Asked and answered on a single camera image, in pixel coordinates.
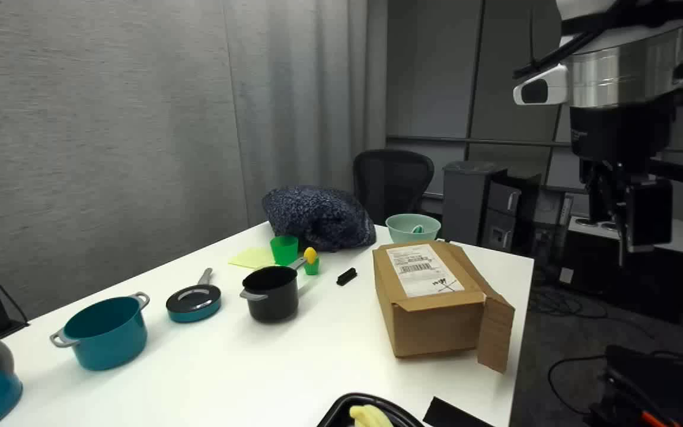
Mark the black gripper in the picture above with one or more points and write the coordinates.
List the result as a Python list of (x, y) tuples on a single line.
[(616, 134)]

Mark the brown cardboard shipping box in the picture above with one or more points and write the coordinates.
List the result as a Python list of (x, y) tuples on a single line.
[(428, 317)]

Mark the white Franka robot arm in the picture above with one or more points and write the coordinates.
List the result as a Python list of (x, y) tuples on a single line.
[(626, 73)]

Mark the black cabinet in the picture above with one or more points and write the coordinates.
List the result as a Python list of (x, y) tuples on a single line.
[(640, 273)]

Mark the black computer tower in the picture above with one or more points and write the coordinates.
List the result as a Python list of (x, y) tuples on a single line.
[(520, 215)]

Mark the grey computer tower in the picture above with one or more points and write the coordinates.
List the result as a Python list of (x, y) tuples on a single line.
[(462, 203)]

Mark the black equipment case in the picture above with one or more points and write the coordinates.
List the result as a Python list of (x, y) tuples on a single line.
[(665, 383)]

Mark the black office chair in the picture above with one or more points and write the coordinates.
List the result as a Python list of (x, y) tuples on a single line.
[(391, 181)]

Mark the flat black pad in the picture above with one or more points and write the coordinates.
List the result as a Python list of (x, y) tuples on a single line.
[(452, 414)]

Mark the small black block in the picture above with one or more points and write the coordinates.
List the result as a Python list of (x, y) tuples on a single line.
[(347, 277)]

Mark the dark blue speckled cushion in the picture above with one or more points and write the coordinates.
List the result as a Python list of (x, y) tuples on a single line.
[(319, 217)]

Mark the small green cup yellow ball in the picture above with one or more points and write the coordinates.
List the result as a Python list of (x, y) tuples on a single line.
[(310, 262)]

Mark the yellow toy banana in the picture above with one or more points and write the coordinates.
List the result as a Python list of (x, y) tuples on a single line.
[(367, 417)]

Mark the green plastic cup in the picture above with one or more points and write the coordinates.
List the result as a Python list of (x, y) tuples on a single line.
[(284, 249)]

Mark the black plastic tray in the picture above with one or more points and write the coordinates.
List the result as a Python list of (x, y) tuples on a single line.
[(333, 414)]

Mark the small teal frying pan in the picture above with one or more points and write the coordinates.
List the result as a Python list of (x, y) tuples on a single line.
[(192, 302)]

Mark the grey curtain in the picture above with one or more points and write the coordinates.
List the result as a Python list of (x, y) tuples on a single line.
[(160, 120)]

